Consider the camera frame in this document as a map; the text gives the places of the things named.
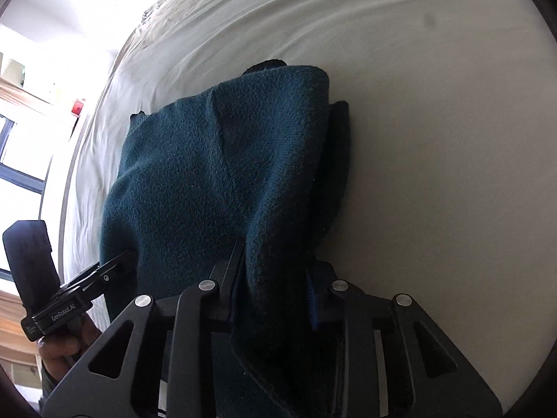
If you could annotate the person's left hand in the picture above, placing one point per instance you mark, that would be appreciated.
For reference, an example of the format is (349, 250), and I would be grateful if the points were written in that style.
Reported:
(65, 350)

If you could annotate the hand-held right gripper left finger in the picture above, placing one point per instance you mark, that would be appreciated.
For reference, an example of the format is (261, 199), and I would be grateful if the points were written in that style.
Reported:
(226, 278)

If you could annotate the bed with beige sheet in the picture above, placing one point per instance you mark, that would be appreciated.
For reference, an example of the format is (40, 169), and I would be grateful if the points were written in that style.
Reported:
(435, 139)

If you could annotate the black window frame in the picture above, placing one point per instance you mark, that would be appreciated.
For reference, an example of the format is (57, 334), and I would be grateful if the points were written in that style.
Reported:
(21, 183)

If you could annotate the beige curtain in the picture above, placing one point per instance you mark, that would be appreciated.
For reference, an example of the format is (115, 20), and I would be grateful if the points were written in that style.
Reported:
(21, 96)

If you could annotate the red box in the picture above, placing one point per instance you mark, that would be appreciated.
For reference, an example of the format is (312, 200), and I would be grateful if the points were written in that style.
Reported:
(78, 107)

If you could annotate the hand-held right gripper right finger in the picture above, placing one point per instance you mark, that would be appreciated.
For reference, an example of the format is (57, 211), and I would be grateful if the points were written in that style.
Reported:
(311, 302)

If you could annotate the teal knit sweater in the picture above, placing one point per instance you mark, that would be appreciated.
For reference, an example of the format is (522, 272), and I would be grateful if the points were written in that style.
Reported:
(196, 161)

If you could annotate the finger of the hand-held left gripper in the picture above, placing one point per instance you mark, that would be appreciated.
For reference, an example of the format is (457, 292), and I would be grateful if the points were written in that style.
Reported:
(104, 272)

